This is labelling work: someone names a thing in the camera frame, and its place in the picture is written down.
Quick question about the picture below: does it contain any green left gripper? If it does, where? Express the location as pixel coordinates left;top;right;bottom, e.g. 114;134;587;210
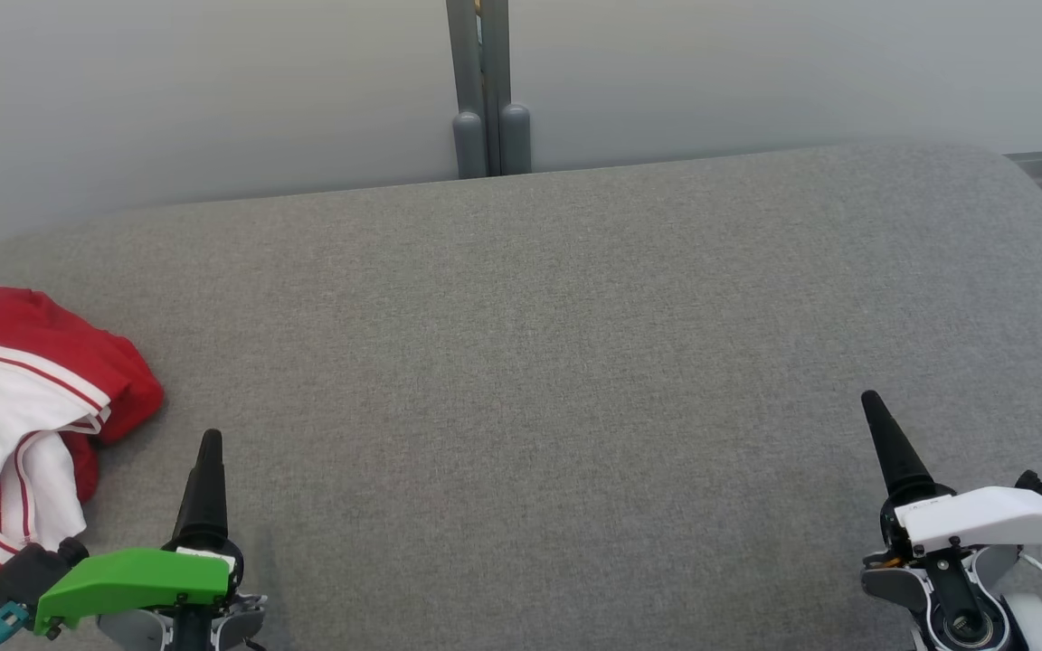
33;429;247;634

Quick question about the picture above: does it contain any red white printed jersey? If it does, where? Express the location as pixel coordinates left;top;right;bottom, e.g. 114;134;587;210
0;287;166;543

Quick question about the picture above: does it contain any grey fabric sofa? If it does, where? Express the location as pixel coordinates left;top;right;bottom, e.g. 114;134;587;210
0;140;1042;651

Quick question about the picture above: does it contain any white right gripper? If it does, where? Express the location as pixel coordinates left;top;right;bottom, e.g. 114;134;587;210
860;390;1042;558

